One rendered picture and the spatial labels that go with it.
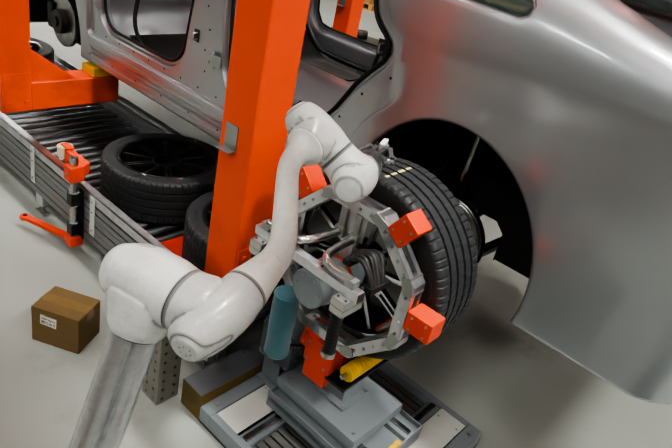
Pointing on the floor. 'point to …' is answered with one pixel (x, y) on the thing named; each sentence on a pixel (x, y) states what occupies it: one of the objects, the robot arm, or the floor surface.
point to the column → (162, 374)
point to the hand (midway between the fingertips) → (383, 145)
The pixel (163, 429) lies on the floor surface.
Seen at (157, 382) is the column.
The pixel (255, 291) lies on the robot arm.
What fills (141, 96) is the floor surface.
